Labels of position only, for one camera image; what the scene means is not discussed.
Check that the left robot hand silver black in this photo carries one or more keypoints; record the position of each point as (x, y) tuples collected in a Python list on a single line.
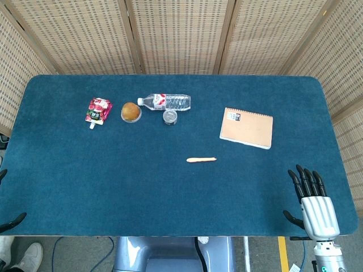
[(14, 220)]

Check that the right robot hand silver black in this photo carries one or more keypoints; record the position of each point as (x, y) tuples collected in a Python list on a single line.
[(319, 215)]

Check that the white shoe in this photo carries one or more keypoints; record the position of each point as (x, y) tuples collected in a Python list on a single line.
[(29, 256)]

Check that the kraft spiral notebook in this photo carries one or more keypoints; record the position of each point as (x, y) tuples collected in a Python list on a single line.
[(247, 128)]

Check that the blue table cloth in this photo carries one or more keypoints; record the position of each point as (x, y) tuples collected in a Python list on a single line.
[(141, 184)]

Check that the red juice pouch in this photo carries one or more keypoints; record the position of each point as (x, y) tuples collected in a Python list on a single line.
[(97, 112)]

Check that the woven folding screen panel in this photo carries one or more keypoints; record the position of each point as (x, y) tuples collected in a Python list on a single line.
[(76, 37), (17, 71), (340, 71), (180, 37), (272, 37)]

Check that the blue-grey robot torso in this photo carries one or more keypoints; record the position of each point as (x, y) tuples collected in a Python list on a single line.
[(170, 255)]

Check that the brown bun in plastic cup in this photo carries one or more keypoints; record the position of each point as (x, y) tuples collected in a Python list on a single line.
[(131, 111)]

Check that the small clear glass jar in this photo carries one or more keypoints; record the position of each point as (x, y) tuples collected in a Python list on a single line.
[(170, 117)]

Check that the clear plastic water bottle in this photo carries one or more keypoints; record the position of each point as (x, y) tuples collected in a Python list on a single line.
[(170, 102)]

